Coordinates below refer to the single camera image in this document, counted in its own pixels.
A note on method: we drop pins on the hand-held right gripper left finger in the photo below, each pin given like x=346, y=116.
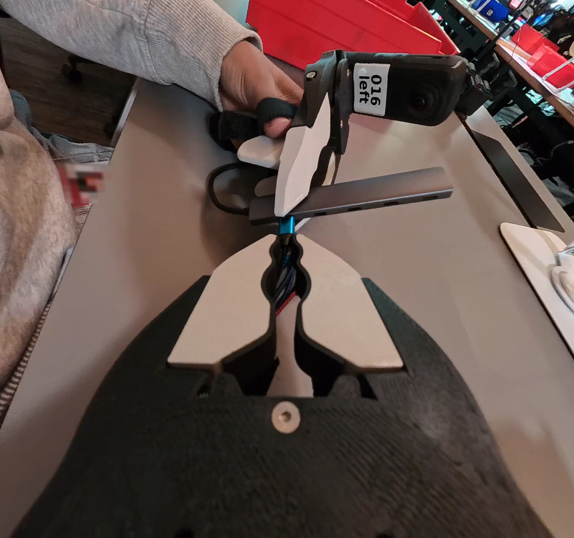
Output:
x=224, y=313

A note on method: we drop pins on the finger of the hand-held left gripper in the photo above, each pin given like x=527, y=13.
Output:
x=329, y=168
x=300, y=165

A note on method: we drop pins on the person's left forearm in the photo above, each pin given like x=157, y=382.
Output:
x=112, y=17

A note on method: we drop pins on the large red storage bin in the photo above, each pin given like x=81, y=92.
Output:
x=323, y=22

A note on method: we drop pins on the white board mat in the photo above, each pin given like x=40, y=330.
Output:
x=531, y=269

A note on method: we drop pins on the dark flat panel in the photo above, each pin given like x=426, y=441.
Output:
x=511, y=170

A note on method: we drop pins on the person's grey hoodie torso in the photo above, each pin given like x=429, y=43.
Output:
x=27, y=215

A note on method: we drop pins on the wooden table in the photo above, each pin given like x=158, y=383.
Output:
x=515, y=51

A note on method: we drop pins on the blue box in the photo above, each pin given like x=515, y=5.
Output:
x=491, y=6

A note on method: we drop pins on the person's left hand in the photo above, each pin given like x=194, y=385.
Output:
x=251, y=80

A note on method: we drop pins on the grey desk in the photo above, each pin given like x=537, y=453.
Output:
x=426, y=278

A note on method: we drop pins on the red bins on wooden table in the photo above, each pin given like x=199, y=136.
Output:
x=549, y=60

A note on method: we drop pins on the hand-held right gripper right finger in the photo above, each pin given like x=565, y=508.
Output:
x=345, y=313

